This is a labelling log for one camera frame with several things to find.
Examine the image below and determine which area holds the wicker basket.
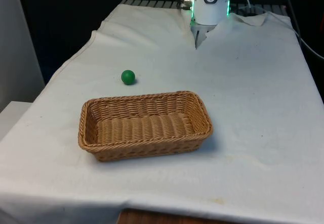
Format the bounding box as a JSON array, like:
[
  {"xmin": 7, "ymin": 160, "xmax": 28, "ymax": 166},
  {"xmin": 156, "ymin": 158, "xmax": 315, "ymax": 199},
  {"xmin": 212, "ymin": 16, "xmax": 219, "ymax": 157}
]
[{"xmin": 78, "ymin": 90, "xmax": 214, "ymax": 162}]

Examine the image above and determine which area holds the green ball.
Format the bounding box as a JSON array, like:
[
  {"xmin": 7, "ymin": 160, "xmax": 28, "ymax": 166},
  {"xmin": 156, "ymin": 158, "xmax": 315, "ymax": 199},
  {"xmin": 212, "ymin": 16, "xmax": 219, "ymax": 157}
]
[{"xmin": 120, "ymin": 69, "xmax": 136, "ymax": 85}]

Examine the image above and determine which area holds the white cabinet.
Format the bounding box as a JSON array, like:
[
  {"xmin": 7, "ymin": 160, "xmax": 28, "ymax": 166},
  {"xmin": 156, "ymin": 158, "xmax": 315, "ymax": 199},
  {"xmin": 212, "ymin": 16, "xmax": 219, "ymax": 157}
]
[{"xmin": 0, "ymin": 0, "xmax": 46, "ymax": 113}]

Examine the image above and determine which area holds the grey cable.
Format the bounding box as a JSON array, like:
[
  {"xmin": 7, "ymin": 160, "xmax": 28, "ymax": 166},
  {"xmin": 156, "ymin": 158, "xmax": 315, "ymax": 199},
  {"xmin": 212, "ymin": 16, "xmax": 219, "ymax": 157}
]
[{"xmin": 280, "ymin": 0, "xmax": 324, "ymax": 61}]

